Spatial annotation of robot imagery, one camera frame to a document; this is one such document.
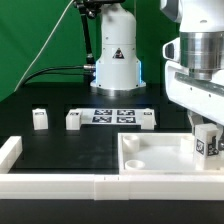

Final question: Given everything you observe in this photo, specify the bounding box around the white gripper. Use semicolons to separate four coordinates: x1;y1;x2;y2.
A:
162;38;224;150

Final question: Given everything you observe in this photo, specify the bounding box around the white square table top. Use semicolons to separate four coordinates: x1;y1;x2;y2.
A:
118;133;224;175

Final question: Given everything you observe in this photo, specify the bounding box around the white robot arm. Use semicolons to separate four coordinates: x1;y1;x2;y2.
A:
91;0;224;150

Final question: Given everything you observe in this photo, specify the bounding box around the AprilTag marker sheet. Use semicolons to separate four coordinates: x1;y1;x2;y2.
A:
71;108;148;126

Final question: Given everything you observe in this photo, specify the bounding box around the white U-shaped fence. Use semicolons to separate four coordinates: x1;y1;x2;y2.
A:
0;136;224;200

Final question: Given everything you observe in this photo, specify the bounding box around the black cable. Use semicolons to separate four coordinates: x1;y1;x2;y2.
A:
22;65;98;86

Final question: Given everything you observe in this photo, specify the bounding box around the white cable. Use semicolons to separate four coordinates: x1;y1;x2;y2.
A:
13;0;75;93

